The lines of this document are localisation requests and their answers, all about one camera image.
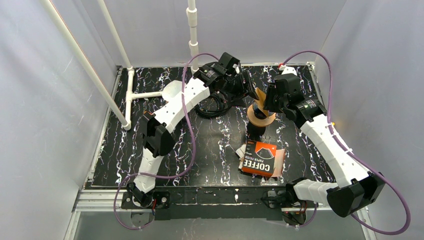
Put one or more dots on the orange coffee filter box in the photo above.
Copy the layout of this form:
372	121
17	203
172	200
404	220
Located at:
259	158

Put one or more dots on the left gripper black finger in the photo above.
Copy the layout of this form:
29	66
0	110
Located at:
237	100
248	88

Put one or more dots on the white paper coffee filter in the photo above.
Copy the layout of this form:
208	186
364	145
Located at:
171	90

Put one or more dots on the brown paper filter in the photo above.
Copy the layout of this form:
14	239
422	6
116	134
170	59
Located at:
261	95

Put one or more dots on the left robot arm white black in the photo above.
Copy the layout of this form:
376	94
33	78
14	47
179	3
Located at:
156	131

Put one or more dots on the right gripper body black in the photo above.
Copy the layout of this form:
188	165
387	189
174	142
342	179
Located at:
269	100

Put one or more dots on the white pvc pipe frame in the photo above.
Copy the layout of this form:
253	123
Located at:
123	33

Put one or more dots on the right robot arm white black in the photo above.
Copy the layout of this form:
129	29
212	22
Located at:
355	186

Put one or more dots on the brown paper coffee filters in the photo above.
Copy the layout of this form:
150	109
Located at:
279	160

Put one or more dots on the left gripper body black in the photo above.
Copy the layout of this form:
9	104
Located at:
247	84

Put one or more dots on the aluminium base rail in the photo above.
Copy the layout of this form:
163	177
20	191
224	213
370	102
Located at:
205	213

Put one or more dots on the black red dripper cup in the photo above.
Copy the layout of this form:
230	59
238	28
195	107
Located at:
254	133

